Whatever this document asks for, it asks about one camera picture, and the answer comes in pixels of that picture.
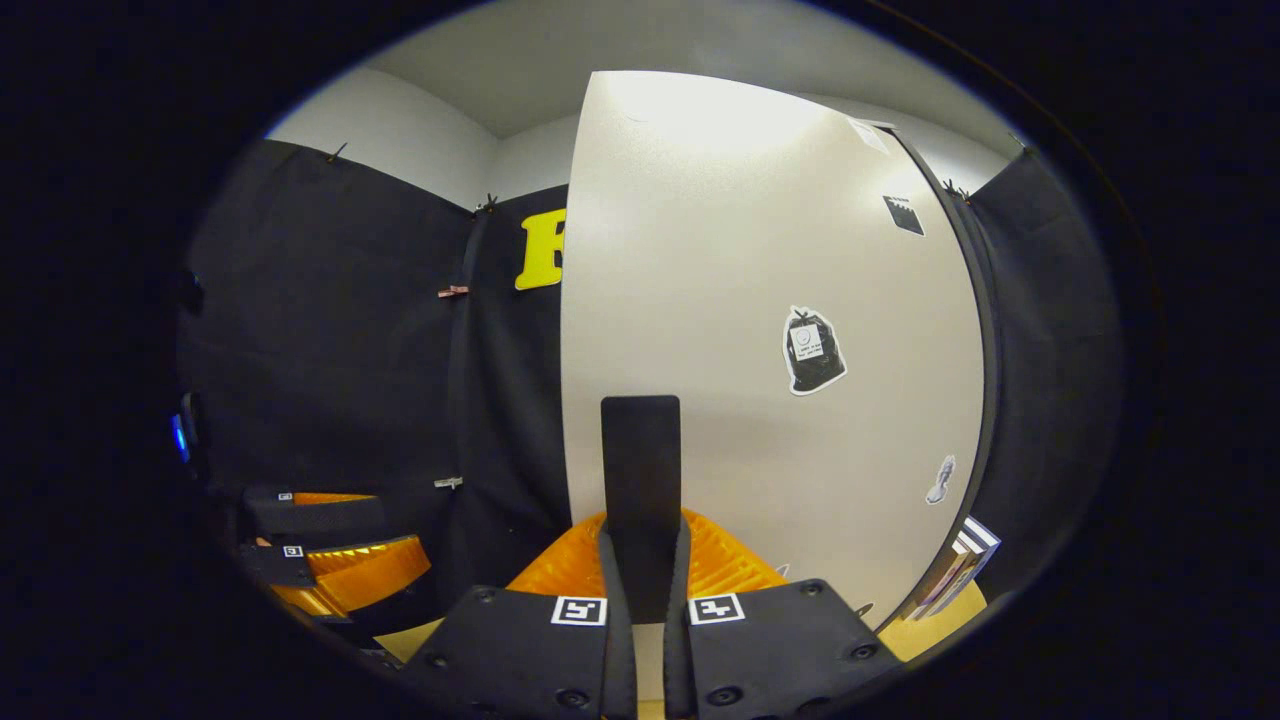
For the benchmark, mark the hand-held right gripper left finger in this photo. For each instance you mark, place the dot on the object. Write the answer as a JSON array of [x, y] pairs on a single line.
[[620, 670]]

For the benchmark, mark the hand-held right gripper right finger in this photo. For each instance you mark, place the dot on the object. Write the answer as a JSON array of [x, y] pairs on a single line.
[[678, 670]]

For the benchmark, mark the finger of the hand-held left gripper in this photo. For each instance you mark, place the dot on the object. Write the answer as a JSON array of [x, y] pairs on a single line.
[[330, 522], [280, 565]]

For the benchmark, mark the beige cabinet door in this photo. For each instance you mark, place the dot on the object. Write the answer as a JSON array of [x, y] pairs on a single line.
[[720, 250]]

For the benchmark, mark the grey cabinet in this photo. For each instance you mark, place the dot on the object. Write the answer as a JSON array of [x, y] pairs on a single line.
[[990, 380]]

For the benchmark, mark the copper clip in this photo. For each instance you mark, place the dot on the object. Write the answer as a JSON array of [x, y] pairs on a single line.
[[453, 291]]

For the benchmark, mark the dark paperback book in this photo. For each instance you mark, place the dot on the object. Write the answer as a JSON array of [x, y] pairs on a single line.
[[935, 590]]

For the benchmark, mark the black clip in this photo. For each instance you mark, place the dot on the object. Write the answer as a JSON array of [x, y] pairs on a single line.
[[338, 153], [955, 191], [490, 204]]

